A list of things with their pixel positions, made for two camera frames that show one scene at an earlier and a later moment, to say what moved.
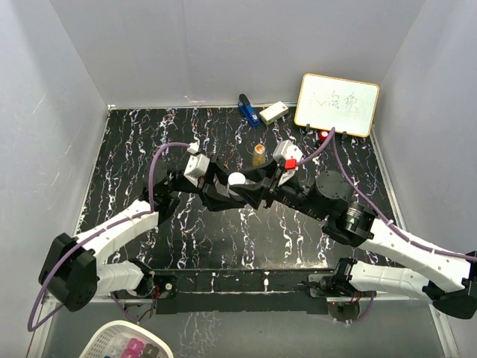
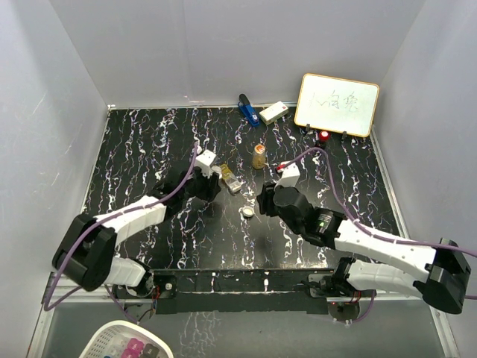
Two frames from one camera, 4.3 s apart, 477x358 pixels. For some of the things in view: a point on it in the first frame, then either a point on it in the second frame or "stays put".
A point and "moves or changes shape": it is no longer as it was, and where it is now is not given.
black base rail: (237, 291) stays put
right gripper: (254, 194) to (266, 199)
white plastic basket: (123, 339) stays put
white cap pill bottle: (235, 178) moves or changes shape
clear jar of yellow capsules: (258, 156) stays put
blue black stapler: (246, 107) stays put
